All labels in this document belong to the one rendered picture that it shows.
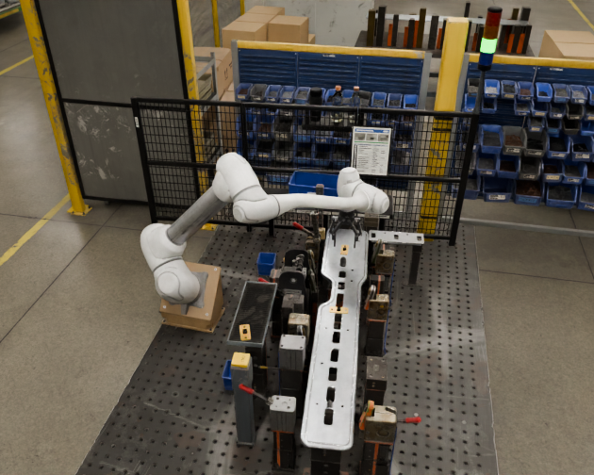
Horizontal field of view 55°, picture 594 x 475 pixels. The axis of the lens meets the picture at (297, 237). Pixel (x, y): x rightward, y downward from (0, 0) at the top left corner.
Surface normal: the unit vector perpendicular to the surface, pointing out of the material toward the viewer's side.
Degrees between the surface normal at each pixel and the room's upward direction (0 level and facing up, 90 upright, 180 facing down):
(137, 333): 0
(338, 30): 90
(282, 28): 90
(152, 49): 91
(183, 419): 0
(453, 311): 0
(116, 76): 92
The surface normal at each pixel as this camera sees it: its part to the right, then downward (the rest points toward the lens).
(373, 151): -0.12, 0.56
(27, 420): 0.00, -0.83
